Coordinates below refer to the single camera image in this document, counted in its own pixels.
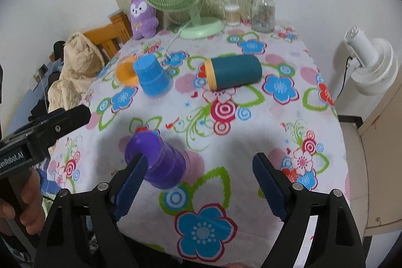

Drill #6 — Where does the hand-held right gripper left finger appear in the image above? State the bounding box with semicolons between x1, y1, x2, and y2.
37;152;149;268

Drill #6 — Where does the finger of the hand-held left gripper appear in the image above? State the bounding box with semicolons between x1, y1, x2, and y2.
28;105;92;158
28;109;68;131

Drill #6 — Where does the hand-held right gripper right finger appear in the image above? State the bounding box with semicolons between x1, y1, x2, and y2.
252;152;368;268

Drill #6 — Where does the purple plastic cup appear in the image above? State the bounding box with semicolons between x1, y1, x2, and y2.
124;133;189;190

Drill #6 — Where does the orange plastic cup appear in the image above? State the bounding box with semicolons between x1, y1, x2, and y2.
116;56;139;87

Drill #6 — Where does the blue plastic cup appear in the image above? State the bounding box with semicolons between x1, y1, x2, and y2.
132;55;174;98

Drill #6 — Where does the teal cup with orange rim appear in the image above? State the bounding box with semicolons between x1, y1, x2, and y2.
204;55;263;92

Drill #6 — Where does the person's left hand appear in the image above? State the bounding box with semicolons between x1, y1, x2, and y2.
0;168;46;236

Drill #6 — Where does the beige padded jacket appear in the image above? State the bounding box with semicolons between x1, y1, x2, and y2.
47;32;106;115

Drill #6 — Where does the floral tablecloth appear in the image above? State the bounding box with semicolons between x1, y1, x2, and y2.
47;20;350;265

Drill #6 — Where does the dark cloth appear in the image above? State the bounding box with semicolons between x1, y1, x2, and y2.
52;41;66;61

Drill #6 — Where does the wooden chair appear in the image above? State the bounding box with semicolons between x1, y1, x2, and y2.
48;12;134;63

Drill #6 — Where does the cream cabinet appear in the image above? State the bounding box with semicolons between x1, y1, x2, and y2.
337;89;402;237

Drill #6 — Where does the purple plush toy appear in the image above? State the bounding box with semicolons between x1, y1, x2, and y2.
129;0;160;40

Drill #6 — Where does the white fan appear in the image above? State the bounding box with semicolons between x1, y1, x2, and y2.
333;26;399;96

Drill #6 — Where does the glass jar with green lid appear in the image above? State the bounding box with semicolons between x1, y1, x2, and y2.
250;0;276;33

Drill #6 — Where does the cotton swab container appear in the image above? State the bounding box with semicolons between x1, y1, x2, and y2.
224;4;241;27

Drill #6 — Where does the black cable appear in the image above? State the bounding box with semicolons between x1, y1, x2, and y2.
337;56;354;99

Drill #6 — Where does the white fan cable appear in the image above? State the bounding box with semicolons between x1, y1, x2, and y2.
163;20;192;63

